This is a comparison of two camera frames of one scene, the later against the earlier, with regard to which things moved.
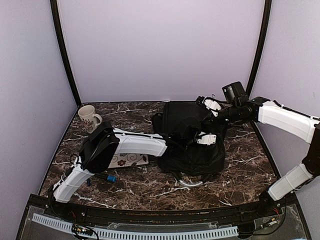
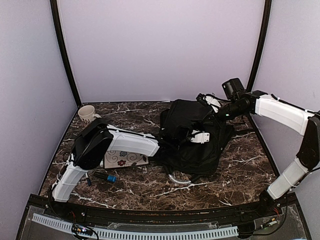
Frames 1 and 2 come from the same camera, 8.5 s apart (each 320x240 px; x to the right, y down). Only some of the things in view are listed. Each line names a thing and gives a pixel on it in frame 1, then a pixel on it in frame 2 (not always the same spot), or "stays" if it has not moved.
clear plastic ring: [190, 184] to [185, 182]
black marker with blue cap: [109, 178] stays
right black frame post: [262, 45] stays
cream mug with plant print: [89, 120] stays
